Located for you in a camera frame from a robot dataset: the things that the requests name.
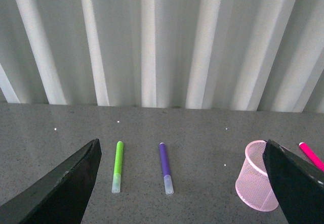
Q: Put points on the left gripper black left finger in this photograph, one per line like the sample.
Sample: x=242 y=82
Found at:
x=62 y=195

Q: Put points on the purple marker pen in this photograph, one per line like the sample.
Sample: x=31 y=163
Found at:
x=169 y=190

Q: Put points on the green marker pen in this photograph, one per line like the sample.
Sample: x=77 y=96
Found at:
x=117 y=171

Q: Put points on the pink mesh pen cup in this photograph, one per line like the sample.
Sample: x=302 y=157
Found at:
x=253 y=185

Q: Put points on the pink marker pen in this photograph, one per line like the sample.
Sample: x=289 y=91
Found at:
x=311 y=155

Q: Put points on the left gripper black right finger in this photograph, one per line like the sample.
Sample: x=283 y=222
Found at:
x=297 y=185

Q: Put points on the white pleated curtain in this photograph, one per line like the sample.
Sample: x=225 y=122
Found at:
x=250 y=55

